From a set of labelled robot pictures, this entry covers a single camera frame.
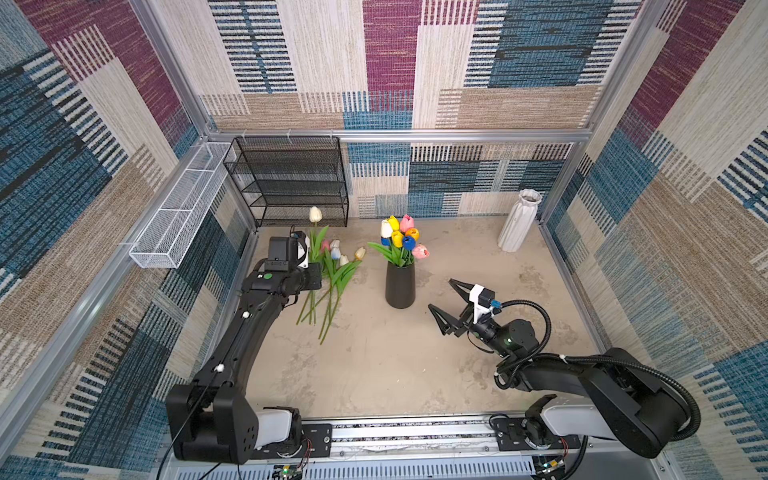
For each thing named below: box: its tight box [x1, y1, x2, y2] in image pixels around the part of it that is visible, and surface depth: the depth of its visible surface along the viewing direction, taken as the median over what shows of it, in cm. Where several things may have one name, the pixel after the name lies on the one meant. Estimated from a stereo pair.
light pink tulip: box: [412, 243, 430, 259], surface depth 73 cm
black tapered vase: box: [385, 261, 416, 309], surface depth 95 cm
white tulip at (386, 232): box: [368, 219, 395, 266], surface depth 77 cm
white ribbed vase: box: [498, 188, 543, 253], surface depth 100 cm
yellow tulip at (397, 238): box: [392, 230, 404, 265], surface depth 75 cm
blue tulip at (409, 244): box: [402, 236, 417, 265], surface depth 74 cm
